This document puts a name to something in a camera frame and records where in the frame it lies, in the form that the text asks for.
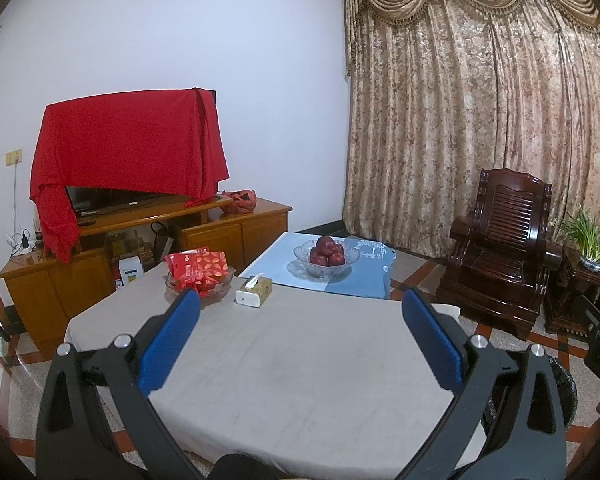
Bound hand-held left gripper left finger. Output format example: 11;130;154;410
36;287;203;480

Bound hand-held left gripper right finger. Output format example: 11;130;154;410
401;287;567;480

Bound round bin with black liner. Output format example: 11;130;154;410
482;357;578;436

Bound dark wooden side table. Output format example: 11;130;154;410
545;245;600;336

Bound red patterned snack packets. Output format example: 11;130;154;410
165;246;229;293

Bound small white box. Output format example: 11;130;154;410
119;256;143;288

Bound blue tablecloth table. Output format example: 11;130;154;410
237;231;398;300

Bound white and gold tissue box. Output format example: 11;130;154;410
236;274;274;307

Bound wooden television cabinet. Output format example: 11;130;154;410
0;196;293;336

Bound dark wooden slatted armchair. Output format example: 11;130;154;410
436;168;563;341

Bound green potted plant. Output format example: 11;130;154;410
550;205;600;281

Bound glass fruit bowl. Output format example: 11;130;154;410
293;240;360;279

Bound red plastic bag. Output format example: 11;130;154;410
217;190;257;215

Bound black television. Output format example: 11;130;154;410
65;185;166;218

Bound red cloth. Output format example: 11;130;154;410
29;87;230;265

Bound beige patterned curtain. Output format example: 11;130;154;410
341;0;600;263

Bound white cable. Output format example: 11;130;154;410
7;162;23;253

